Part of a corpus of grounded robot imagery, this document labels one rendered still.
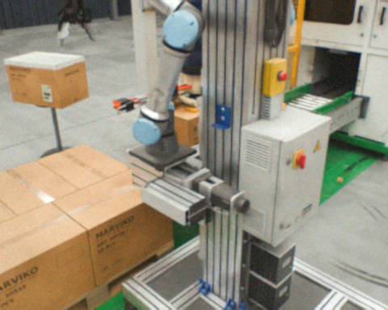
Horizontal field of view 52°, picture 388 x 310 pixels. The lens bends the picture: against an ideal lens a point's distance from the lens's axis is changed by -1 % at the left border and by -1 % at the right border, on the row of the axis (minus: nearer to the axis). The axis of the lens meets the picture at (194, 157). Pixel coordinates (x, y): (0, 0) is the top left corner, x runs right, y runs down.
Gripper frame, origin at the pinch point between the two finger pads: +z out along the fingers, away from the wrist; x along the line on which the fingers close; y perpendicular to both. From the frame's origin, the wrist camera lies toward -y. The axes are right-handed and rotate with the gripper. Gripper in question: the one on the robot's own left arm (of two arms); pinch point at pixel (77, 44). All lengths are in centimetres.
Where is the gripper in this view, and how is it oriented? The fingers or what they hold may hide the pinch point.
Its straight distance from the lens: 171.1
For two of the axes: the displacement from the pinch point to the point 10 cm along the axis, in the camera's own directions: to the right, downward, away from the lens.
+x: 7.0, -3.2, 6.4
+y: 7.1, 3.0, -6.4
